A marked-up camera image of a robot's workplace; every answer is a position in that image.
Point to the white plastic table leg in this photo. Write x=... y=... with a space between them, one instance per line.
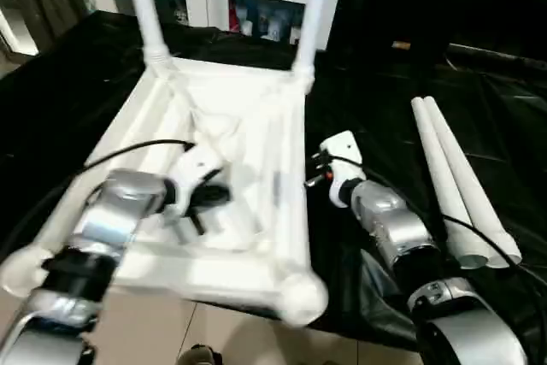
x=147 y=6
x=312 y=14
x=470 y=181
x=440 y=177

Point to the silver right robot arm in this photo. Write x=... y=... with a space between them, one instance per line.
x=393 y=228

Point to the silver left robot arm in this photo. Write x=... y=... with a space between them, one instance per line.
x=94 y=237

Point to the white plastic table top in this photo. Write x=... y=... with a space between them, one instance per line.
x=248 y=211

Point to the black mat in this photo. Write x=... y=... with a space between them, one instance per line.
x=51 y=100

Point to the long black bar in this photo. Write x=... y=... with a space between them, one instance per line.
x=496 y=57

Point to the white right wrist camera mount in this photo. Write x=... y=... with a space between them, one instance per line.
x=344 y=156

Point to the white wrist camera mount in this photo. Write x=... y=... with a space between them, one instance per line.
x=198 y=164
x=344 y=156

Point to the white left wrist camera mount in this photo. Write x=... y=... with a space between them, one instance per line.
x=198 y=164

